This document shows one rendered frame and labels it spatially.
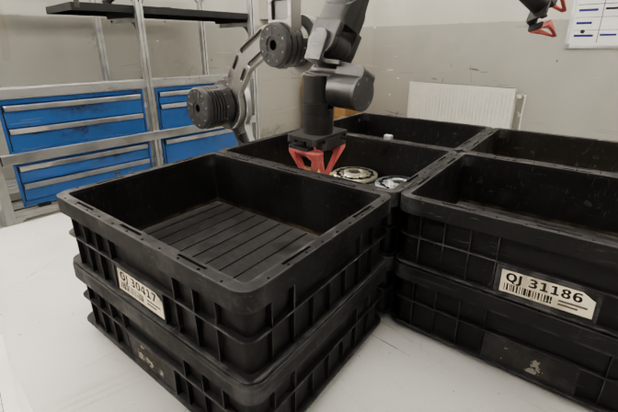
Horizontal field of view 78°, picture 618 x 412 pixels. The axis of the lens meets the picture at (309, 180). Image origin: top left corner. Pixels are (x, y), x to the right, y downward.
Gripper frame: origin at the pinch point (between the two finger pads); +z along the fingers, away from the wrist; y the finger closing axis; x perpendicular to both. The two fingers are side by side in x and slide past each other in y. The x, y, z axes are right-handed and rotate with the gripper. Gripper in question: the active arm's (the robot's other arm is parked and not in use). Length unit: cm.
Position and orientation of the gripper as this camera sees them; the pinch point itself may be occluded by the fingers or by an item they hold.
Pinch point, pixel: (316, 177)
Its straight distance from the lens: 73.7
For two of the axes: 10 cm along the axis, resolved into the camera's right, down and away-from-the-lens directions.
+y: 6.2, -2.8, 7.3
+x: -7.8, -2.4, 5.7
